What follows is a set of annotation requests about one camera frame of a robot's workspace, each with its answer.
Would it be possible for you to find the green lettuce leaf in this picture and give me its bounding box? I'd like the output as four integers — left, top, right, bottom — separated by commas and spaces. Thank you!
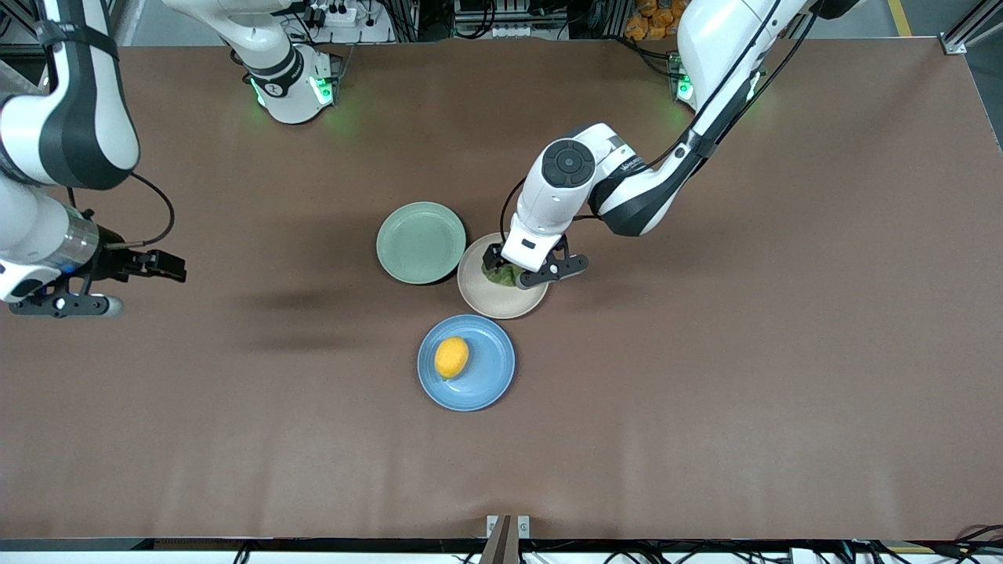
480, 262, 527, 289

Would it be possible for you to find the yellow lemon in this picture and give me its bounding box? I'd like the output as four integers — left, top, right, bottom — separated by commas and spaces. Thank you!
435, 337, 470, 380

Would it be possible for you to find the beige plate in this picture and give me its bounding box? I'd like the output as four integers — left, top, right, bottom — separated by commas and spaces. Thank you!
457, 232, 550, 320

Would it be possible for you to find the mint green plate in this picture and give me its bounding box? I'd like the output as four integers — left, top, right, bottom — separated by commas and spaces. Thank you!
376, 201, 467, 285

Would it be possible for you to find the blue plate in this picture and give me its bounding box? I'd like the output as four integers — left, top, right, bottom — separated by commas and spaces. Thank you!
417, 314, 516, 412

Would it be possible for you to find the orange snack pile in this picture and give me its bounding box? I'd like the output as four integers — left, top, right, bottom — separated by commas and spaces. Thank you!
625, 0, 690, 42

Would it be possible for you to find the white power strip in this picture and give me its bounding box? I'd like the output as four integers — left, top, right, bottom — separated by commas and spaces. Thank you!
308, 0, 363, 29

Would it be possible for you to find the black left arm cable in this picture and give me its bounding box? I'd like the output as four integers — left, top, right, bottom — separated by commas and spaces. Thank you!
500, 0, 820, 236

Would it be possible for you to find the table edge rail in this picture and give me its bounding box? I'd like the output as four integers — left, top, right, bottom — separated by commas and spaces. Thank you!
0, 537, 1003, 554

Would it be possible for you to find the brown camera post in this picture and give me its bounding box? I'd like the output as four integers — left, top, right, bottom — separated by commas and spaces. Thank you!
480, 515, 520, 564

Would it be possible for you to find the aluminium frame profile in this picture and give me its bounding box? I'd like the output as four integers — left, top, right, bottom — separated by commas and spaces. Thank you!
940, 0, 1003, 56

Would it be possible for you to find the black floor cable bundle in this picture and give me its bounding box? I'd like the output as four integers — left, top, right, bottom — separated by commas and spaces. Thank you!
932, 523, 1003, 562

